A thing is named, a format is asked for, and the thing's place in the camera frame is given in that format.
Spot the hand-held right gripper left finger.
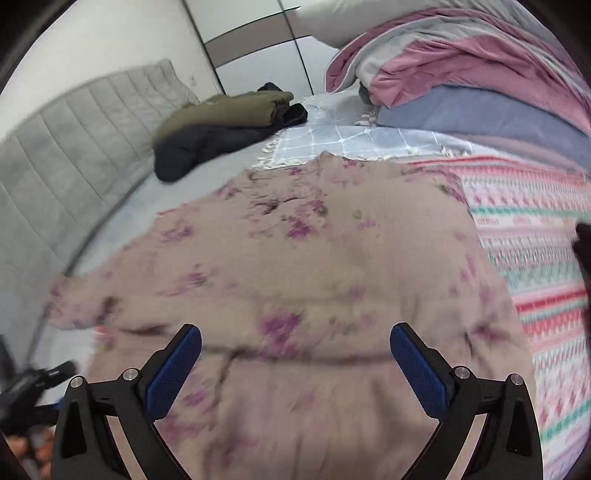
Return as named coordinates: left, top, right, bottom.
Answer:
left=52, top=324, right=204, bottom=480

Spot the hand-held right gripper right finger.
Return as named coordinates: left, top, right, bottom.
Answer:
left=389, top=322, right=544, bottom=480

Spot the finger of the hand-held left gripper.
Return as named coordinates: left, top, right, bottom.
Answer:
left=39, top=360, right=78, bottom=384

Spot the beige floral knit garment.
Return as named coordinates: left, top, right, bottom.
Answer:
left=46, top=152, right=536, bottom=480

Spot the pink teal patterned blanket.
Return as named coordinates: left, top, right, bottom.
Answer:
left=406, top=154, right=591, bottom=480

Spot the black clothing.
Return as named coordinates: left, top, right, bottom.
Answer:
left=573, top=222, right=591, bottom=319

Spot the grey quilted headboard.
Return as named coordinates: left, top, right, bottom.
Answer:
left=0, top=59, right=201, bottom=361

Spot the dark puffer jacket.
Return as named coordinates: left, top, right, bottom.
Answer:
left=154, top=82, right=309, bottom=182

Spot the grey checked fringed throw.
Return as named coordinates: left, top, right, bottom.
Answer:
left=253, top=92, right=476, bottom=169

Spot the pale pink folded blanket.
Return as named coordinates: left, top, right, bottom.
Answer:
left=462, top=131, right=591, bottom=176

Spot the olive jacket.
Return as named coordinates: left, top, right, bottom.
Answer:
left=154, top=90, right=295, bottom=144

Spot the blue folded blanket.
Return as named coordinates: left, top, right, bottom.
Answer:
left=376, top=85, right=591, bottom=158

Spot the stack of folded blankets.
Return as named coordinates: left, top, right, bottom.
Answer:
left=324, top=9, right=587, bottom=121

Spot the white sliding-door wardrobe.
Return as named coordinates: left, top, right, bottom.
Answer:
left=182, top=0, right=342, bottom=100

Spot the white pillow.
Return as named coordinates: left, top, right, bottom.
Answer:
left=295, top=0, right=462, bottom=49

